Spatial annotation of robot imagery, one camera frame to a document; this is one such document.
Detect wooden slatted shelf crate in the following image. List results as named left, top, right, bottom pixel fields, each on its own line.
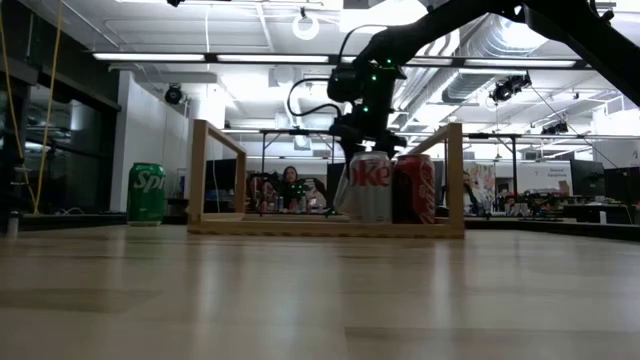
left=187, top=118, right=466, bottom=240

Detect silver Diet Coke can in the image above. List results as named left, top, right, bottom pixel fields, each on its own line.
left=348, top=150, right=394, bottom=225

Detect yellow extension cable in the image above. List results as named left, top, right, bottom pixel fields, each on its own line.
left=0, top=0, right=65, bottom=217

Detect overhead LED light bar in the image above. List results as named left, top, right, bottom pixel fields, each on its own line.
left=215, top=53, right=331, bottom=65
left=92, top=52, right=206, bottom=63
left=462, top=58, right=579, bottom=69

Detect person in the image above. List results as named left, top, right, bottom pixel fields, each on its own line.
left=278, top=165, right=304, bottom=201

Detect background black rig frame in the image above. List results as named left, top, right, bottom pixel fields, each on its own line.
left=258, top=127, right=521, bottom=199

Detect black monitor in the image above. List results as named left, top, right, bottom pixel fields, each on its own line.
left=603, top=166, right=640, bottom=207
left=569, top=158, right=604, bottom=199
left=204, top=158, right=239, bottom=194

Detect red Coca-Cola Star Wars can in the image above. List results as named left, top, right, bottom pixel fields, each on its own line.
left=391, top=153, right=437, bottom=225

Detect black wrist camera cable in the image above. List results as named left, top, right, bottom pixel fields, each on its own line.
left=286, top=76, right=347, bottom=119

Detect black aluminium table frame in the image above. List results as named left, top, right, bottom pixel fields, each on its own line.
left=0, top=212, right=640, bottom=242

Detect black ceiling spotlights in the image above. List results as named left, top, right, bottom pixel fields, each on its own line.
left=488, top=72, right=534, bottom=104

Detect green Sprite can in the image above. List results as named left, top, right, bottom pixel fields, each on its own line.
left=126, top=162, right=167, bottom=227

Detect colourful poster board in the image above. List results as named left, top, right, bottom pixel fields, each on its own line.
left=462, top=162, right=497, bottom=211

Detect black ceiling camera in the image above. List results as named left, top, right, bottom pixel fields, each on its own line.
left=163, top=83, right=184, bottom=106

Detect white ceiling ring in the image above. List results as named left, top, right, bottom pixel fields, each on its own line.
left=291, top=13, right=321, bottom=42

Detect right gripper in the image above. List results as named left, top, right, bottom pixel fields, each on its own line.
left=328, top=107, right=409, bottom=222

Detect silver ventilation duct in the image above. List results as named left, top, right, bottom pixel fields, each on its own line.
left=439, top=12, right=531, bottom=104

